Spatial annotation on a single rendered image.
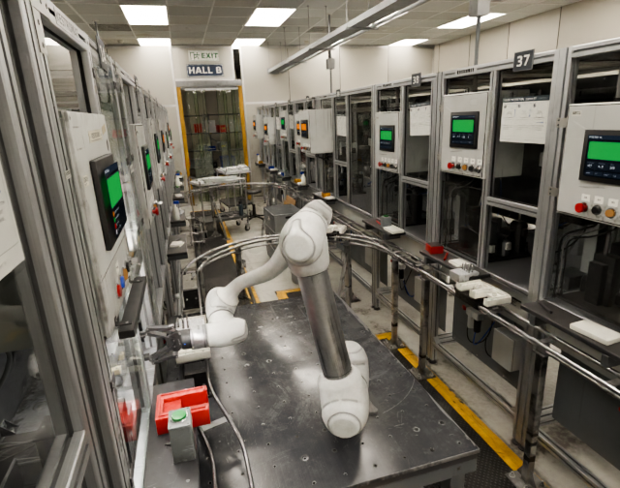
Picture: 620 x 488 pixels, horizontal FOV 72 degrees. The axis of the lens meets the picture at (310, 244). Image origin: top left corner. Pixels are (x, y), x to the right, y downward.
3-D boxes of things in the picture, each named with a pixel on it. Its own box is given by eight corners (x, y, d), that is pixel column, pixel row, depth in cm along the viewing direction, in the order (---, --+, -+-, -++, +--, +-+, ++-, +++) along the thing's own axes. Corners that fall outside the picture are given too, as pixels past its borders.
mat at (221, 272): (275, 336, 368) (275, 334, 368) (205, 348, 353) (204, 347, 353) (218, 208, 908) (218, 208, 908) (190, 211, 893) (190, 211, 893)
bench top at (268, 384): (480, 458, 148) (480, 448, 147) (158, 551, 121) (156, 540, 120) (334, 295, 286) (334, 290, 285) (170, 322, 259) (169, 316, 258)
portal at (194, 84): (251, 199, 989) (241, 79, 914) (191, 205, 954) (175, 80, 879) (250, 199, 998) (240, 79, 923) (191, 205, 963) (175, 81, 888)
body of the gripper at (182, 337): (193, 343, 168) (168, 347, 165) (190, 323, 165) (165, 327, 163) (193, 352, 161) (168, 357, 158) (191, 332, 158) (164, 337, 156)
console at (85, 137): (124, 335, 91) (82, 109, 78) (-32, 360, 84) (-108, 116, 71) (140, 271, 130) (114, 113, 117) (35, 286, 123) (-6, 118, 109)
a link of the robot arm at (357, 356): (368, 381, 177) (368, 334, 171) (369, 411, 160) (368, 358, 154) (329, 380, 179) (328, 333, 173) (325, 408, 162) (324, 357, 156)
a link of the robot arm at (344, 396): (373, 403, 159) (374, 446, 138) (330, 409, 162) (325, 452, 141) (325, 204, 139) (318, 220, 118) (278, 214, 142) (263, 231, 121)
